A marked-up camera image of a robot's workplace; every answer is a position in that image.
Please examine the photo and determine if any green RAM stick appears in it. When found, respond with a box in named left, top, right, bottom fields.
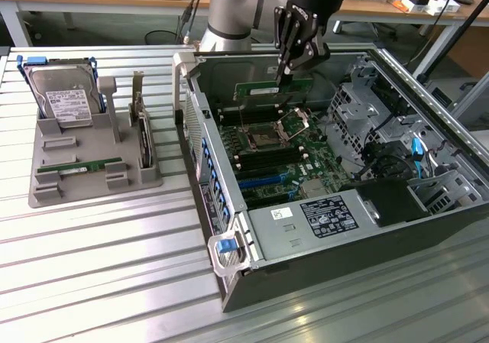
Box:
left=37, top=157, right=124, bottom=174
left=233, top=77, right=315, bottom=102

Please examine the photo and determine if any grey power supply unit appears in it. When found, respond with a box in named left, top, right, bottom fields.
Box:
left=247, top=189, right=380, bottom=263

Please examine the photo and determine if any black plastic air shroud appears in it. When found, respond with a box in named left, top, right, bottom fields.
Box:
left=338, top=177, right=432, bottom=228

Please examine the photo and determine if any white flat box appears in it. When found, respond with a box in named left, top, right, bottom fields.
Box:
left=400, top=0, right=460, bottom=16

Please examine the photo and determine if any black hanging robot cable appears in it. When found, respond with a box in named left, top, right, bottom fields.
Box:
left=180, top=0, right=210, bottom=46

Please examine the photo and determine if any blue expansion slot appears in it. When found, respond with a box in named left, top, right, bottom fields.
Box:
left=238, top=173, right=288, bottom=190

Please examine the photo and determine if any grey plastic parts rack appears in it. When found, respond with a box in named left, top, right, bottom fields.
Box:
left=28, top=76, right=164, bottom=209

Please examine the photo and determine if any grey disk bay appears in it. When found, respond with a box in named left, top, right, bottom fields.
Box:
left=406, top=169, right=483, bottom=216

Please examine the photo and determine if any black wire bundle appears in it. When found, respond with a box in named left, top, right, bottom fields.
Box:
left=351, top=113, right=416, bottom=180

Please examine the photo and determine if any grey aluminium frame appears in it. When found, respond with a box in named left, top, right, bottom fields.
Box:
left=450, top=71, right=489, bottom=132

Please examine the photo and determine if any silver chipset heatsink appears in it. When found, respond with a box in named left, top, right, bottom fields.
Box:
left=301, top=180, right=326, bottom=199

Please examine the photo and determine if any black RAM slot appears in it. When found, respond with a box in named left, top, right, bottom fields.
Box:
left=235, top=152, right=309, bottom=170
left=215, top=105, right=282, bottom=119
left=233, top=144, right=306, bottom=160

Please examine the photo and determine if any black graphics card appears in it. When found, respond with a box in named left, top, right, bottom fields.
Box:
left=128, top=70, right=156, bottom=170

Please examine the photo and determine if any metal socket cover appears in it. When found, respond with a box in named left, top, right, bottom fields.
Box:
left=277, top=106, right=311, bottom=138

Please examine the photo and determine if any thin metal locking lever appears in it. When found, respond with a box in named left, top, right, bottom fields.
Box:
left=237, top=102, right=248, bottom=134

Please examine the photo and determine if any CPU socket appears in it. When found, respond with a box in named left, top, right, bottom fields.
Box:
left=244, top=123, right=283, bottom=152

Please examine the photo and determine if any perforated metal drive cage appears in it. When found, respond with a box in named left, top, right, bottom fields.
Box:
left=326, top=62, right=400, bottom=164

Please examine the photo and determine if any black tripod pole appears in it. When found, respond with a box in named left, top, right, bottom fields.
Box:
left=416, top=0, right=489, bottom=86

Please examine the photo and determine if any cluttered wooden desk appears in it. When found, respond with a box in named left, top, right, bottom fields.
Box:
left=328, top=0, right=489, bottom=79

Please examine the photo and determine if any large brown cardboard box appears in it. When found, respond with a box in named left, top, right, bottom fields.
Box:
left=431, top=25, right=489, bottom=79

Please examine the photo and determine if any black expansion slot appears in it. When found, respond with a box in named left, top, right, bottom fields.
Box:
left=244, top=190, right=290, bottom=209

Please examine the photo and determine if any hard disk in blue caddy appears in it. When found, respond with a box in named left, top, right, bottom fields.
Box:
left=17, top=55, right=106, bottom=129

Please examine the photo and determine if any black floor cable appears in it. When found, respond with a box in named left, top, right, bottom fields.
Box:
left=144, top=29, right=185, bottom=47

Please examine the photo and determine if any green motherboard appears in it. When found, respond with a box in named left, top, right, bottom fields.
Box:
left=215, top=105, right=355, bottom=210

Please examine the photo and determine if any open grey PC case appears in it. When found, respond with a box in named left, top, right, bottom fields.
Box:
left=172, top=47, right=489, bottom=313

